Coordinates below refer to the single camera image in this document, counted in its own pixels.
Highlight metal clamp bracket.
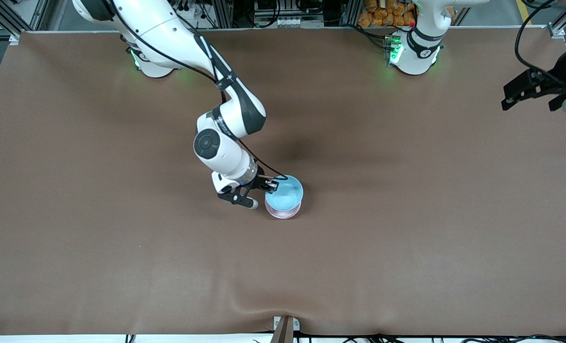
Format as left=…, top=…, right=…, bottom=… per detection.
left=273, top=316, right=301, bottom=332

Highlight blue bowl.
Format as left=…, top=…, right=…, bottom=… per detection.
left=265, top=175, right=304, bottom=213

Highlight brown table cloth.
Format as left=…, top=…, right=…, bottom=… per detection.
left=0, top=28, right=566, bottom=337

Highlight orange packaged goods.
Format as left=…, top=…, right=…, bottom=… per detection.
left=358, top=0, right=418, bottom=28

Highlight pink bowl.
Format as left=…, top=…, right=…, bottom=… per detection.
left=266, top=204, right=302, bottom=220

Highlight wooden bar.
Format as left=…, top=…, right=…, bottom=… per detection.
left=270, top=318, right=294, bottom=343

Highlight white power strip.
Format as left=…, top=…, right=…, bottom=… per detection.
left=169, top=0, right=203, bottom=20

